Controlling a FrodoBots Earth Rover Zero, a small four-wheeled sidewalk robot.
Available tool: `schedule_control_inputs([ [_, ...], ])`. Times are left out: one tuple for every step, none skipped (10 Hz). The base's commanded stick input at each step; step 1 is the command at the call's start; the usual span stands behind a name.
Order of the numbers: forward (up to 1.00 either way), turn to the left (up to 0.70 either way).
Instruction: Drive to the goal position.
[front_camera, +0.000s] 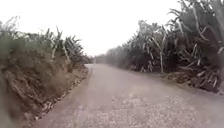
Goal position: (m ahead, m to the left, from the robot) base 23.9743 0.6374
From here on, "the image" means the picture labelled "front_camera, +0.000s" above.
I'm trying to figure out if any row of flax bushes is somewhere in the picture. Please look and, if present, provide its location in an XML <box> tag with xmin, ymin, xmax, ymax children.
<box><xmin>94</xmin><ymin>0</ymin><xmax>224</xmax><ymax>94</ymax></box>

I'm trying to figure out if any grey gravel path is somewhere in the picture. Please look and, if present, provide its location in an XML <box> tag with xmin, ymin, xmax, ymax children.
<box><xmin>30</xmin><ymin>63</ymin><xmax>224</xmax><ymax>128</ymax></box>

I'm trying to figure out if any bank of flax bushes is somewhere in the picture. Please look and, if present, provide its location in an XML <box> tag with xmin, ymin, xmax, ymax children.
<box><xmin>0</xmin><ymin>17</ymin><xmax>92</xmax><ymax>128</ymax></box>

